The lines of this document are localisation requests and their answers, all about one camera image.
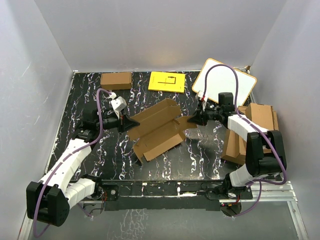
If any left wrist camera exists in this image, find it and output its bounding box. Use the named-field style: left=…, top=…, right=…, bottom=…
left=110, top=96, right=127, bottom=119

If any yellow book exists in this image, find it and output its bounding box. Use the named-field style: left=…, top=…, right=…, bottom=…
left=148, top=71, right=186, bottom=94

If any aluminium frame rail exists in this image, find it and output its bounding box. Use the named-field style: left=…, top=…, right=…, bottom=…
left=18, top=181, right=310, bottom=240

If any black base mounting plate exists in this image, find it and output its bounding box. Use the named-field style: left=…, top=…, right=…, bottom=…
left=74, top=181, right=253, bottom=212

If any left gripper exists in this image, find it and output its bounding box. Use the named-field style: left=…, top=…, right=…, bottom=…
left=96, top=109, right=140, bottom=135

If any folded brown cardboard box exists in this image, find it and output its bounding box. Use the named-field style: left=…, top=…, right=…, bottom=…
left=100, top=72, right=132, bottom=91

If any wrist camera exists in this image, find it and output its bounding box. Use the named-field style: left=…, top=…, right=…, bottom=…
left=110, top=96, right=127, bottom=119
left=196, top=90, right=208, bottom=111

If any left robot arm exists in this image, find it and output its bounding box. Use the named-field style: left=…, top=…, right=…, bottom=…
left=26, top=109, right=140, bottom=227

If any stack of flat cardboard boxes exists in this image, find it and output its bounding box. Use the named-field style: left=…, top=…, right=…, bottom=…
left=221, top=102, right=279, bottom=166

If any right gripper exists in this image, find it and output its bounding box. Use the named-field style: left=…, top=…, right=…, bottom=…
left=187, top=102, right=223, bottom=126

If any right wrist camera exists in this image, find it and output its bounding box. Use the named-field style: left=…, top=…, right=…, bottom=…
left=196, top=90, right=208, bottom=111

